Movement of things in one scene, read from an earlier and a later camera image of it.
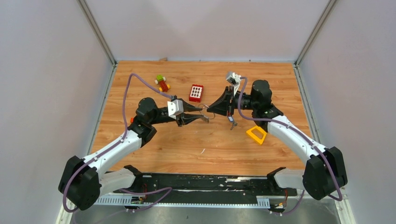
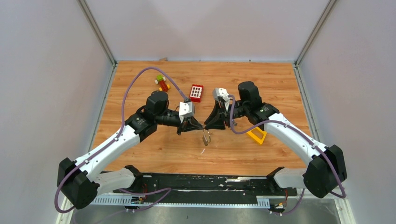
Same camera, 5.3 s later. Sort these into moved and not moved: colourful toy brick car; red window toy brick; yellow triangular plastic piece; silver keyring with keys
Moved: silver keyring with keys
Not moved: yellow triangular plastic piece; red window toy brick; colourful toy brick car
